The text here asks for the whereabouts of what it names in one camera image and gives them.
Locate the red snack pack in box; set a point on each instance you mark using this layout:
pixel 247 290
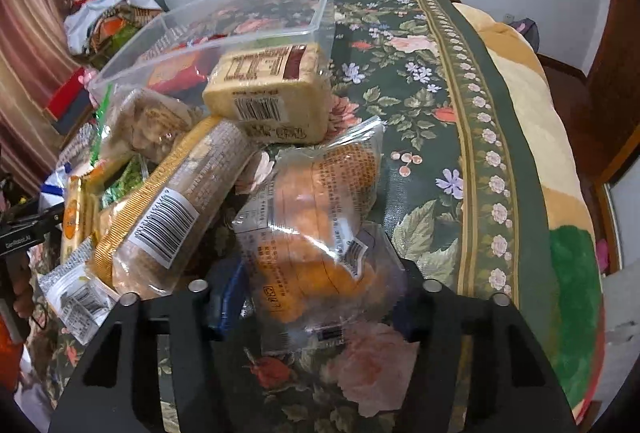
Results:
pixel 178 74

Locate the white blue plastic bag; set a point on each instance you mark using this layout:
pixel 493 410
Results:
pixel 52 191

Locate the beige biscuit block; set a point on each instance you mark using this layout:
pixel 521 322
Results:
pixel 278 94

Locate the green snack packet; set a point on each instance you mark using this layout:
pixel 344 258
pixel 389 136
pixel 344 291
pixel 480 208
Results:
pixel 134 175

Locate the left hand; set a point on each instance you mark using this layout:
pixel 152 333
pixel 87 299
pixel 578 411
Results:
pixel 24 294

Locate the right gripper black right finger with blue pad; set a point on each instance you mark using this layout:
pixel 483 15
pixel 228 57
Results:
pixel 513 387

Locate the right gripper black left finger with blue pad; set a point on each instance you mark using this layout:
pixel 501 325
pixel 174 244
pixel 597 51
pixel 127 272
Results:
pixel 115 387

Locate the clear bag orange pastries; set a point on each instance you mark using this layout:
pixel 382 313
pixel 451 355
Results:
pixel 314 261

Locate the pile of clothes and bags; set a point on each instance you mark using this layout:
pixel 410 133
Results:
pixel 97 30

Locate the long brown biscuit pack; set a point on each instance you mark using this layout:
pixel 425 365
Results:
pixel 154 235

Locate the yellow cracker packet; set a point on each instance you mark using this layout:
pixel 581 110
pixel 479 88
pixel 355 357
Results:
pixel 81 210

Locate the grey backpack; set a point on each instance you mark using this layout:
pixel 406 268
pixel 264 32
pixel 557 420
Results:
pixel 527 27

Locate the clear plastic storage box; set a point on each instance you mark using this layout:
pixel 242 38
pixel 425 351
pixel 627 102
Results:
pixel 227 25

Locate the red box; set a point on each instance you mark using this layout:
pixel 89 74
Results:
pixel 70 106

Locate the clear bag round crackers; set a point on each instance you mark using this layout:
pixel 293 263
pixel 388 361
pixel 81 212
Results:
pixel 140 120

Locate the small white snack packet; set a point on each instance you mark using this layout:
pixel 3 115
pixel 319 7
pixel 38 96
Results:
pixel 80 300

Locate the beige fleece blanket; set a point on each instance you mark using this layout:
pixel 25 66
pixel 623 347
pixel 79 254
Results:
pixel 579 360

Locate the pink slipper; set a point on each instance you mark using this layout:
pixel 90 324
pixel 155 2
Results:
pixel 602 256

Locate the striped pink curtain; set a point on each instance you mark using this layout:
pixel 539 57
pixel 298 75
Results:
pixel 35 62

